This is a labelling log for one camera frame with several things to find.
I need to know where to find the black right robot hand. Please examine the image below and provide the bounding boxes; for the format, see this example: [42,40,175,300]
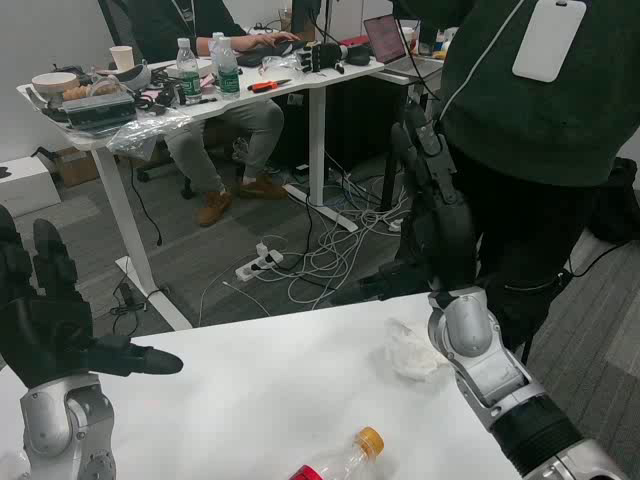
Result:
[332,104,481,306]

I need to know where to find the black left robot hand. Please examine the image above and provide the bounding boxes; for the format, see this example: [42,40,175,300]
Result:
[0,204,184,389]

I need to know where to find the clear bottle red label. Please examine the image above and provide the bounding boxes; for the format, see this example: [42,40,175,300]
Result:
[288,425,386,480]

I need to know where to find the crumpled white tissue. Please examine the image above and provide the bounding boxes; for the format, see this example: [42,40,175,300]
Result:
[369,317,454,384]

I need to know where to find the white box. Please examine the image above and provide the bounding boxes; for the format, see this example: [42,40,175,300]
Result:
[0,156,62,219]

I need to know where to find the standing person in dark clothes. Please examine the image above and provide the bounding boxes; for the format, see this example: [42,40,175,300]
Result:
[389,0,640,366]

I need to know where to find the brown cardboard box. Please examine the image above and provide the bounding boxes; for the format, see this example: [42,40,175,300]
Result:
[52,147,101,189]

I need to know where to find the long white power strip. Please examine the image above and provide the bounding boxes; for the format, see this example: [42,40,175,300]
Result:
[234,252,285,281]

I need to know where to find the open laptop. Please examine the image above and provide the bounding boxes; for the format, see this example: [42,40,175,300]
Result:
[363,13,444,79]

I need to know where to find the white standing desk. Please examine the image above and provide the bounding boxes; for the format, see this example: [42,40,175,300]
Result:
[16,52,386,331]

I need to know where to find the crinkled clear plastic bag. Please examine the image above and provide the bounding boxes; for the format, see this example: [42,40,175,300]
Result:
[105,107,191,161]

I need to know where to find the black robotic glove hand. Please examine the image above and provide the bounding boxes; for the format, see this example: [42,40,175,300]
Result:
[298,41,346,75]

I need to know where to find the black flat tray case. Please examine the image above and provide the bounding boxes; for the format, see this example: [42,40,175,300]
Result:
[62,93,137,134]

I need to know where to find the seated person grey trousers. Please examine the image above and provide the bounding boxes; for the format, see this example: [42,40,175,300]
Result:
[127,0,304,229]

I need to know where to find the white bowl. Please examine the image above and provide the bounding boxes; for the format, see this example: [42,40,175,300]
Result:
[31,72,81,99]

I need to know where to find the black keyboard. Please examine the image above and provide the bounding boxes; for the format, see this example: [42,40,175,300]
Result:
[237,39,306,67]

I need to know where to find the white paper cup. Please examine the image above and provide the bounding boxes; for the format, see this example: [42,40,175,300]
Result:
[109,45,135,72]

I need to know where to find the black power adapter with cord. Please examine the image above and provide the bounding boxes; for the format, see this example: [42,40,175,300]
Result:
[110,282,147,324]

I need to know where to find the tangle of white cables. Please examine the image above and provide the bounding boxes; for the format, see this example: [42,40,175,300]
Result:
[199,149,416,321]

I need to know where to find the white phone on lanyard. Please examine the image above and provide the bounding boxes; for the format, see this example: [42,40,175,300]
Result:
[511,0,587,84]

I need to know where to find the orange handled pliers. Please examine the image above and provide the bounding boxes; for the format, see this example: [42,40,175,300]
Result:
[247,78,293,94]

